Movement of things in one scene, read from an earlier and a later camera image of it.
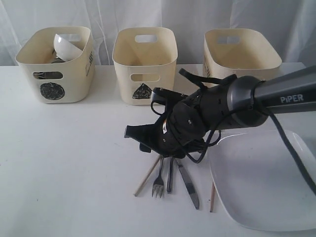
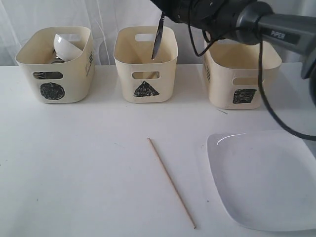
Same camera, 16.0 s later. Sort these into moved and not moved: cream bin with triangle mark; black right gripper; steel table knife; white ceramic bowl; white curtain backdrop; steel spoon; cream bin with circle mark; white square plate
Moved: steel spoon; black right gripper; steel table knife
Not moved: white ceramic bowl; white square plate; cream bin with circle mark; cream bin with triangle mark; white curtain backdrop
